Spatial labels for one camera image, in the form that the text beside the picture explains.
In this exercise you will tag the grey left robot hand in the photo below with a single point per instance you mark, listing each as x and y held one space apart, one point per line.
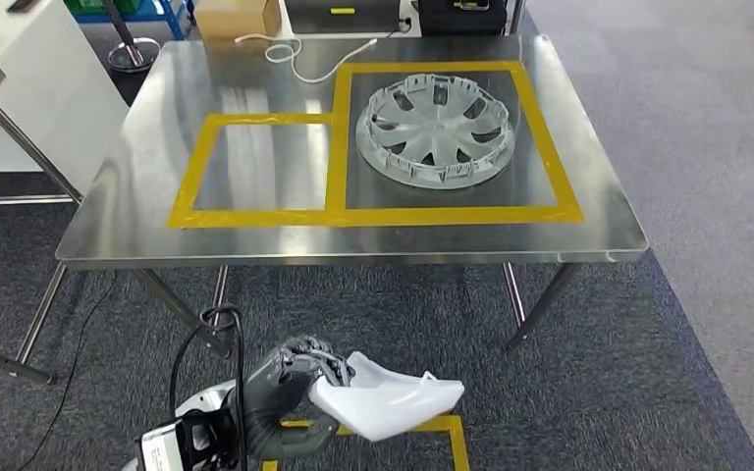
279 390

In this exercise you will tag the white plastic mirror cover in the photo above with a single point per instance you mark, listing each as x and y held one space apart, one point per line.
390 403

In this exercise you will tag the stainless steel workbench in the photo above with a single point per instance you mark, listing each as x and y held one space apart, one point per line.
416 237

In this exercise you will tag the grey wheel hubcap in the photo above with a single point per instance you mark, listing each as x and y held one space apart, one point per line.
435 130

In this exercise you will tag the cardboard box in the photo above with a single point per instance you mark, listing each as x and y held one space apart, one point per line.
237 19

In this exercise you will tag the white cabinet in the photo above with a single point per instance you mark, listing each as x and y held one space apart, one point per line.
45 97

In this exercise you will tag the dark grey laptop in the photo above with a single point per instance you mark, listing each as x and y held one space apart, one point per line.
344 19

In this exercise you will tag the blue cart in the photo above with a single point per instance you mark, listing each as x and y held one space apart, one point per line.
169 16

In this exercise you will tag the black bag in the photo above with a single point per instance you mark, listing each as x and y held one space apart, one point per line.
461 23

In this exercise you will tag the green crate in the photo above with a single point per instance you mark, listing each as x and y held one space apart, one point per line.
91 5

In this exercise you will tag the black phone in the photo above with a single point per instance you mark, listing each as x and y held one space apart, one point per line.
22 5

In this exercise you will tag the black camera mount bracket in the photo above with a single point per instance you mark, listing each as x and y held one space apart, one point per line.
211 432

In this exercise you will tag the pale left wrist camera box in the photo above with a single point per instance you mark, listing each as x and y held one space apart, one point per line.
159 452

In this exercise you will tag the stanchion post chrome base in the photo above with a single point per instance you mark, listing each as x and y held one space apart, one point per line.
133 58

